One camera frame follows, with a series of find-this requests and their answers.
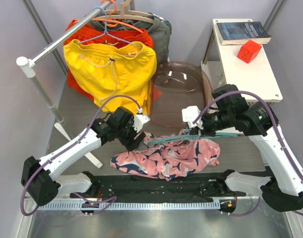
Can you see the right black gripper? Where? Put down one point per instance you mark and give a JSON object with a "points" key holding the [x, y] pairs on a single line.
{"points": [[205, 131]]}

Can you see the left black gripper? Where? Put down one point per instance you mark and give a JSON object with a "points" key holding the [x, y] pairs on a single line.
{"points": [[131, 143]]}

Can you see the teal plastic hanger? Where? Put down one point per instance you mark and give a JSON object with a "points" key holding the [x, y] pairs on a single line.
{"points": [[185, 135]]}

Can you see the pink whale print shorts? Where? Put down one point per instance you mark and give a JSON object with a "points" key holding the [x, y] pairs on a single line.
{"points": [[168, 160]]}

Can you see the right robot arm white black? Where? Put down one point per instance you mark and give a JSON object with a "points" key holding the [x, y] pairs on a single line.
{"points": [[251, 115]]}

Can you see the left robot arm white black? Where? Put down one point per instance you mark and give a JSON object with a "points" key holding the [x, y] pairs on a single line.
{"points": [[43, 178]]}

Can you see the yellow shorts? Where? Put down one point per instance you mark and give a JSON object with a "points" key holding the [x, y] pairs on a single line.
{"points": [[103, 71]]}

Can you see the orange shorts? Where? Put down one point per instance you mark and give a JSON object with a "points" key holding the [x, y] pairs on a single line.
{"points": [[130, 35]]}

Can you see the orange plastic hanger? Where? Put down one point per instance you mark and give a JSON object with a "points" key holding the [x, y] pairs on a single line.
{"points": [[113, 23]]}

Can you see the beige wooden hanger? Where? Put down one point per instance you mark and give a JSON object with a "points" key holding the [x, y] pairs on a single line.
{"points": [[124, 12]]}

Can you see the transparent brown plastic basin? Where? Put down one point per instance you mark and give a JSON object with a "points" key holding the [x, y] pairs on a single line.
{"points": [[177, 85]]}

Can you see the white two-tier shelf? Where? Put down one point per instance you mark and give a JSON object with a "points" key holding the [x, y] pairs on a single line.
{"points": [[222, 66]]}

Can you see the red cube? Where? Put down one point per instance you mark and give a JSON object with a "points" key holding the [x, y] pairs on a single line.
{"points": [[249, 51]]}

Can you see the dark blue book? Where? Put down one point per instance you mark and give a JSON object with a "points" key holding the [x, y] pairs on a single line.
{"points": [[238, 33]]}

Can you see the grey garment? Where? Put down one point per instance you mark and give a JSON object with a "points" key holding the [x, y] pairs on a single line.
{"points": [[160, 32]]}

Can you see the silver clothes rack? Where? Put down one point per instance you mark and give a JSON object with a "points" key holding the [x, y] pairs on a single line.
{"points": [[27, 65]]}

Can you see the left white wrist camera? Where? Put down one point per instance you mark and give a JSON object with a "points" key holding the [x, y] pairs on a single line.
{"points": [[140, 120]]}

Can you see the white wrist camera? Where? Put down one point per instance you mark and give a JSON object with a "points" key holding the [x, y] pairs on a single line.
{"points": [[189, 115], [140, 120]]}

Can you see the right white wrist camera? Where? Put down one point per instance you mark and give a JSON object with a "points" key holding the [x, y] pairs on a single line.
{"points": [[189, 115]]}

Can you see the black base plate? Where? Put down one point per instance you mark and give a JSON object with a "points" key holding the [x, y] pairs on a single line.
{"points": [[197, 187]]}

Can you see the perforated metal cable rail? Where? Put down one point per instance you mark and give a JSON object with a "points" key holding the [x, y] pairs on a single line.
{"points": [[117, 206]]}

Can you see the blue wire hanger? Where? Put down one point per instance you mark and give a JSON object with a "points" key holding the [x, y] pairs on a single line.
{"points": [[106, 33]]}

